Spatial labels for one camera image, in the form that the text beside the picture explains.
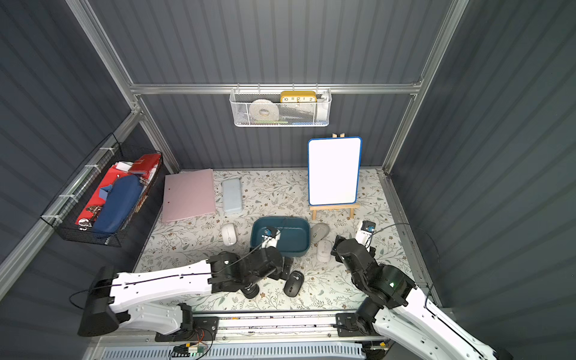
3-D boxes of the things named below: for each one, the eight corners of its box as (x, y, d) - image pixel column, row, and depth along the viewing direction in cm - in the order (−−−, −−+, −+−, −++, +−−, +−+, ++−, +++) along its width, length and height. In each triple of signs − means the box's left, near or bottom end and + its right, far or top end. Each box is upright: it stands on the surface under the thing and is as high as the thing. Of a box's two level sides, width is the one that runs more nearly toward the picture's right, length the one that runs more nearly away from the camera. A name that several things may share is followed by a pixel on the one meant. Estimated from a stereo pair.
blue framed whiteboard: (306, 214, 105) (310, 162, 79) (305, 190, 114) (308, 137, 88) (351, 214, 105) (370, 162, 79) (346, 190, 114) (361, 136, 88)
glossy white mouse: (225, 247, 95) (223, 244, 92) (222, 228, 101) (220, 224, 98) (238, 243, 96) (237, 240, 94) (234, 224, 102) (233, 221, 100)
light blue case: (223, 213, 106) (222, 210, 104) (223, 182, 118) (222, 179, 116) (243, 209, 107) (242, 207, 105) (240, 180, 119) (239, 177, 117)
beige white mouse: (311, 242, 96) (311, 238, 93) (310, 226, 101) (310, 222, 98) (329, 242, 96) (330, 238, 93) (327, 226, 101) (328, 222, 98)
